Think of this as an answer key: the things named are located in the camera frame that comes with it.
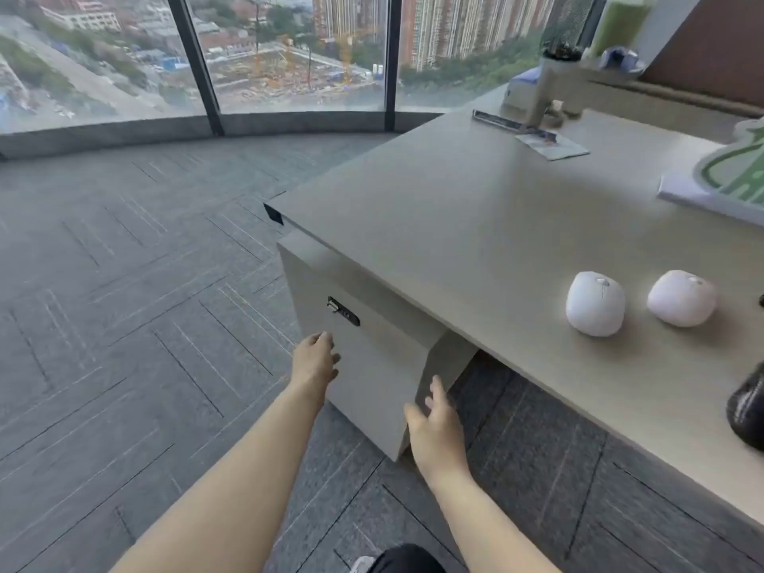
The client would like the brown desk partition panel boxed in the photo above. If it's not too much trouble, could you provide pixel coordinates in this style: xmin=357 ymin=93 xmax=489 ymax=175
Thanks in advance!
xmin=643 ymin=0 xmax=764 ymax=108

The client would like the green translucent bottle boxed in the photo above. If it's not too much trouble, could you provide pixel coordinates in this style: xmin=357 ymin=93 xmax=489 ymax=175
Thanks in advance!
xmin=588 ymin=0 xmax=656 ymax=59

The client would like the black mesh container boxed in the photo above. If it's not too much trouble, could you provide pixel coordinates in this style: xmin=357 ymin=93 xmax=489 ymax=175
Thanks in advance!
xmin=542 ymin=0 xmax=608 ymax=59

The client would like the person's right hand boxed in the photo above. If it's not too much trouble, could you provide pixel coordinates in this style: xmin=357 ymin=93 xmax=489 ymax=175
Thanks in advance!
xmin=403 ymin=375 xmax=472 ymax=483

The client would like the black flat strip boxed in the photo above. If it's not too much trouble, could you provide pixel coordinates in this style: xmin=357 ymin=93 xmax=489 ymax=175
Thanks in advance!
xmin=472 ymin=109 xmax=559 ymax=140

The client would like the black round object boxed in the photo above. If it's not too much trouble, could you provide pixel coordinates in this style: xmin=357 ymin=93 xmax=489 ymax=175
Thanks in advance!
xmin=726 ymin=361 xmax=764 ymax=453

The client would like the pale blue box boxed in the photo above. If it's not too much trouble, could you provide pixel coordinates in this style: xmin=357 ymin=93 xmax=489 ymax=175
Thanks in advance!
xmin=501 ymin=68 xmax=544 ymax=114

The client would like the person's left hand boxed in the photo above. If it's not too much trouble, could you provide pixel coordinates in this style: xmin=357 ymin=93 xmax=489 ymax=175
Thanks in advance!
xmin=292 ymin=331 xmax=342 ymax=403

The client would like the blue and white small packet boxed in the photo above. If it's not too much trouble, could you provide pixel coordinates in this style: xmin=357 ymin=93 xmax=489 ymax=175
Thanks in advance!
xmin=597 ymin=46 xmax=647 ymax=73

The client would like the black cabinet lock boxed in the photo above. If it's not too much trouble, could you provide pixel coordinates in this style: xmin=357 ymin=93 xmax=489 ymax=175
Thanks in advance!
xmin=326 ymin=296 xmax=361 ymax=327

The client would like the pale blue leaflet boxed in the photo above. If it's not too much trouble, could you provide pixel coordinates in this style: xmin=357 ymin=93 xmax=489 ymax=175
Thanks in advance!
xmin=515 ymin=129 xmax=591 ymax=162

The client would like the person's right forearm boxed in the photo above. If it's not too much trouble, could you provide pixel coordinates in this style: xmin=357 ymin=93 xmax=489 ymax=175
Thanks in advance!
xmin=427 ymin=464 xmax=562 ymax=573

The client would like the beige drawer cabinet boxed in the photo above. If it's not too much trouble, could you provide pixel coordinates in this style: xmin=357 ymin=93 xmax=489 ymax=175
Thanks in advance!
xmin=277 ymin=230 xmax=478 ymax=462

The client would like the black window frame post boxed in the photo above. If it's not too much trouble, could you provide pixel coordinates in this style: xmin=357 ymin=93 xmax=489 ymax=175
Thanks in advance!
xmin=165 ymin=0 xmax=226 ymax=138
xmin=384 ymin=0 xmax=402 ymax=133

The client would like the person's left forearm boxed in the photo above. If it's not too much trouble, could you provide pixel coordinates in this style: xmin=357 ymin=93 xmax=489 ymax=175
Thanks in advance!
xmin=110 ymin=384 xmax=326 ymax=573

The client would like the person's black trouser leg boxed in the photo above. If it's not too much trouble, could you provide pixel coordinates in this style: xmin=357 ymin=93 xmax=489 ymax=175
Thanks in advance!
xmin=369 ymin=543 xmax=447 ymax=573

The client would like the green and white cat pad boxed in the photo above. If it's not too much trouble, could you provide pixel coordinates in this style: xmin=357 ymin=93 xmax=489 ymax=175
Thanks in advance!
xmin=694 ymin=117 xmax=764 ymax=209

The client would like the white computer mouse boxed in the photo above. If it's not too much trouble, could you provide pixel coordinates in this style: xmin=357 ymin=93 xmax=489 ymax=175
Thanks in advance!
xmin=565 ymin=271 xmax=626 ymax=338
xmin=647 ymin=269 xmax=717 ymax=328

